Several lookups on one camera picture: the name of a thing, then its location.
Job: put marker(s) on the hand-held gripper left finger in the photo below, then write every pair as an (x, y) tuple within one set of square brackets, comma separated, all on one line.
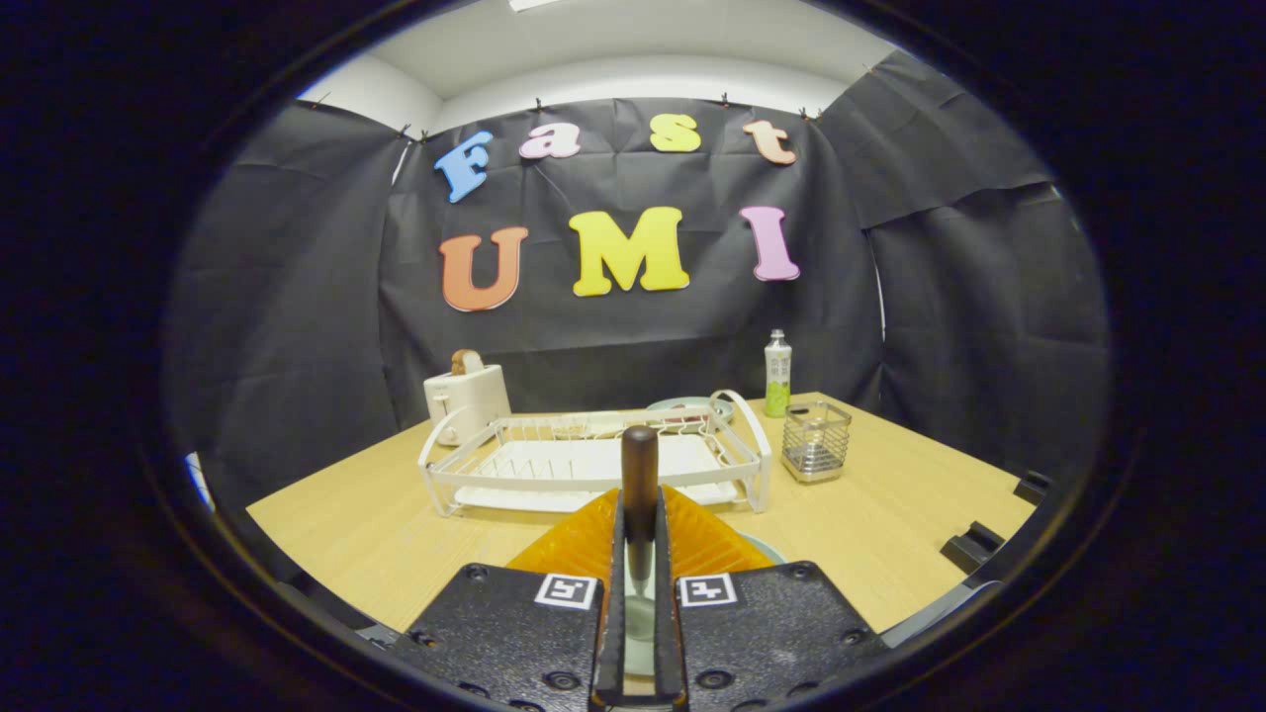
[(614, 613)]

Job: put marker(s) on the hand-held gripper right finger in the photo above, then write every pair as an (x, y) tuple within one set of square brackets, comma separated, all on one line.
[(665, 613)]

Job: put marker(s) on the pale green plate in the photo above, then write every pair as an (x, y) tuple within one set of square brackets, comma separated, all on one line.
[(641, 658)]

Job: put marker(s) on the white dish rack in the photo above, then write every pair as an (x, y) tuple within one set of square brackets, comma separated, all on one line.
[(554, 460)]

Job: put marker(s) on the pale plate with food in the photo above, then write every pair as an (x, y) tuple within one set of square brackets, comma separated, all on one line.
[(682, 403)]

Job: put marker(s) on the white toaster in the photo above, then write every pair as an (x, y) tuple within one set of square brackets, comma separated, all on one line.
[(470, 400)]

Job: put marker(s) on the green label drink bottle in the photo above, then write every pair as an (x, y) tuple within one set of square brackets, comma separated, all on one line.
[(778, 371)]

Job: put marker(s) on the brown bread slice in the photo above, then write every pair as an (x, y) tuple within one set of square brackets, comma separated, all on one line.
[(465, 361)]

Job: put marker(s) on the black table clamp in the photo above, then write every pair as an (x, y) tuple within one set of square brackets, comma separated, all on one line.
[(974, 546), (1034, 487)]

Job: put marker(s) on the black backdrop cloth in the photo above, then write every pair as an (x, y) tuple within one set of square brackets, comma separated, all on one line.
[(940, 326)]

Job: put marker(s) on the ceiling light panel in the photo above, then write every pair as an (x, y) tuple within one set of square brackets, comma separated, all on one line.
[(534, 4)]

